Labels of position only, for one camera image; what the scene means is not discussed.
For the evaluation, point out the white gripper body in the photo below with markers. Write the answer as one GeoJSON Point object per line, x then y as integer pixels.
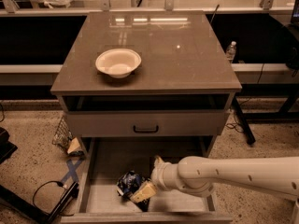
{"type": "Point", "coordinates": [160, 174]}

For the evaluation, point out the blue chip bag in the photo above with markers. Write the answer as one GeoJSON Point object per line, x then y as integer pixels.
{"type": "Point", "coordinates": [128, 184]}

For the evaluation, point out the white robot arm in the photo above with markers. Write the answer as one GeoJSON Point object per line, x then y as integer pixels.
{"type": "Point", "coordinates": [197, 176]}

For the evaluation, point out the open middle drawer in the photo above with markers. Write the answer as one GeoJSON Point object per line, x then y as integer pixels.
{"type": "Point", "coordinates": [109, 158]}

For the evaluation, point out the closed top drawer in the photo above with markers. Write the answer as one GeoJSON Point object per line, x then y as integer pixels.
{"type": "Point", "coordinates": [120, 124]}

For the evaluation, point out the grey drawer cabinet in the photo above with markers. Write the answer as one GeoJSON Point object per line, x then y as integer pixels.
{"type": "Point", "coordinates": [183, 66]}

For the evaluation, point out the black stand leg left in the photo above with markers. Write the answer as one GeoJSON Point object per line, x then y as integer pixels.
{"type": "Point", "coordinates": [12, 201]}

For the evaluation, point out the blue tape cross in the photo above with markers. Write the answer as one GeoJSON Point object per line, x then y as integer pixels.
{"type": "Point", "coordinates": [72, 170]}

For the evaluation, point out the black table leg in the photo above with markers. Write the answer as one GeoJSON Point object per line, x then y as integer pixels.
{"type": "Point", "coordinates": [244, 124]}

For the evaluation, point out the white bowl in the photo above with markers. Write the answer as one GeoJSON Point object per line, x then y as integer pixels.
{"type": "Point", "coordinates": [118, 63]}

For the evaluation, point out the clear water bottle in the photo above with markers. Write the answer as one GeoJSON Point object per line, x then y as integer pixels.
{"type": "Point", "coordinates": [231, 51]}

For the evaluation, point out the black box at left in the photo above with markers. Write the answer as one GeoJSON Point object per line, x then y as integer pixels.
{"type": "Point", "coordinates": [6, 147]}

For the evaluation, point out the black drawer handle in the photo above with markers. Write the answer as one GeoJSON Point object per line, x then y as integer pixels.
{"type": "Point", "coordinates": [145, 130]}

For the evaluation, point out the wire mesh basket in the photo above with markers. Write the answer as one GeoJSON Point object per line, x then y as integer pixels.
{"type": "Point", "coordinates": [66, 141]}

